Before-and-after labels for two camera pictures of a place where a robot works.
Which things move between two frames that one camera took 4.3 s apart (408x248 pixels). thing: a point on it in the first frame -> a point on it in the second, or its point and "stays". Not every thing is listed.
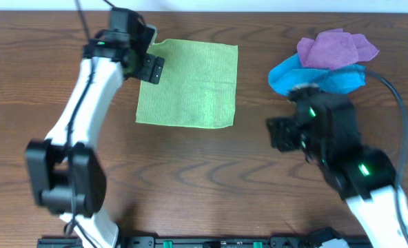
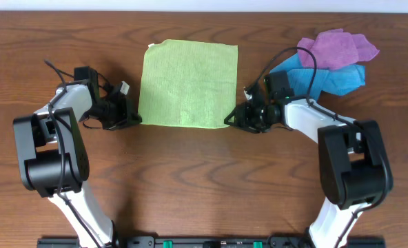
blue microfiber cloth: (289, 73) stays
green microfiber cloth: (197, 87) stays
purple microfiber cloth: (333, 49) stays
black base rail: (199, 242) stays
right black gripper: (304, 91) -> (242, 116)
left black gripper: (151, 69) -> (123, 112)
